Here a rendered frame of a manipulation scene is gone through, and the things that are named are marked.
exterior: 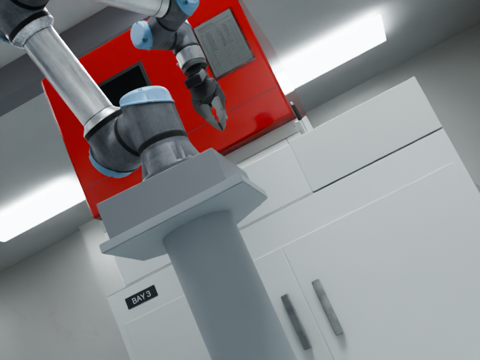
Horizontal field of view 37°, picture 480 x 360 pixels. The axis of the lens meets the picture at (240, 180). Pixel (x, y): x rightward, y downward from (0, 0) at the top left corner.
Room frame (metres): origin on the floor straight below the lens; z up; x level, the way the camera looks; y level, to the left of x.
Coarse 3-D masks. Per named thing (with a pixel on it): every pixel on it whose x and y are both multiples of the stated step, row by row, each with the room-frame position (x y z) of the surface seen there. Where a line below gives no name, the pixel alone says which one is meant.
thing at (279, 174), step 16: (288, 144) 1.74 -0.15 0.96; (272, 160) 1.75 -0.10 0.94; (288, 160) 1.74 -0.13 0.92; (256, 176) 1.76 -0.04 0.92; (272, 176) 1.75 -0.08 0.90; (288, 176) 1.75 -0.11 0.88; (304, 176) 1.74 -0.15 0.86; (272, 192) 1.76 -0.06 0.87; (288, 192) 1.75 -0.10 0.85; (304, 192) 1.74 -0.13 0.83; (256, 208) 1.77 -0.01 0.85; (272, 208) 1.76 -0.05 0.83; (240, 224) 1.78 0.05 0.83; (160, 256) 1.82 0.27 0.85; (128, 272) 1.84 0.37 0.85; (144, 272) 1.83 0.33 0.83
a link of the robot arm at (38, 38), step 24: (0, 0) 1.41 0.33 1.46; (0, 24) 1.45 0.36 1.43; (24, 24) 1.44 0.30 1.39; (48, 24) 1.48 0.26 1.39; (24, 48) 1.49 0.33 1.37; (48, 48) 1.47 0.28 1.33; (48, 72) 1.50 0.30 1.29; (72, 72) 1.50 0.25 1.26; (72, 96) 1.51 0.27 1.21; (96, 96) 1.52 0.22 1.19; (96, 120) 1.52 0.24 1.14; (96, 144) 1.54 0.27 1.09; (120, 144) 1.51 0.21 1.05; (96, 168) 1.59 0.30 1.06; (120, 168) 1.57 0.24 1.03
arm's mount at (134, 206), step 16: (192, 160) 1.38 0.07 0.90; (208, 160) 1.37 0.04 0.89; (224, 160) 1.44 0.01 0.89; (160, 176) 1.39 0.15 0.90; (176, 176) 1.38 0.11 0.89; (192, 176) 1.38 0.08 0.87; (208, 176) 1.37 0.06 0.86; (224, 176) 1.37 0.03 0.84; (128, 192) 1.40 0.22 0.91; (144, 192) 1.40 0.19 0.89; (160, 192) 1.39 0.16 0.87; (176, 192) 1.39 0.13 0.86; (192, 192) 1.38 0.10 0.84; (112, 208) 1.41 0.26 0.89; (128, 208) 1.40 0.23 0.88; (144, 208) 1.40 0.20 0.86; (160, 208) 1.39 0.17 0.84; (112, 224) 1.41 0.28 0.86; (128, 224) 1.41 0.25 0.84
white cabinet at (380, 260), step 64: (320, 192) 1.74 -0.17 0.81; (384, 192) 1.71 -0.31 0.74; (448, 192) 1.69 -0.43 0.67; (256, 256) 1.78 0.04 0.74; (320, 256) 1.75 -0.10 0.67; (384, 256) 1.72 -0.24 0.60; (448, 256) 1.70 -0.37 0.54; (128, 320) 1.84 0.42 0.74; (192, 320) 1.81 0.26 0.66; (320, 320) 1.76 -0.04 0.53; (384, 320) 1.73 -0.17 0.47; (448, 320) 1.71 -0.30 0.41
